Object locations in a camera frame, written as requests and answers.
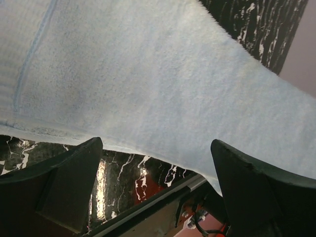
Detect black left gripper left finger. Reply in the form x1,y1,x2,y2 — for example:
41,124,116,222
0,137,103,237

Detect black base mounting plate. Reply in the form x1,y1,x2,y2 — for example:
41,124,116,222
87,174,228,237

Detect light blue towel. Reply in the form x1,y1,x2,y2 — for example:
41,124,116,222
0,0,316,190

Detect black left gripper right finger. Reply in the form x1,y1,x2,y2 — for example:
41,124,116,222
210,140,316,237

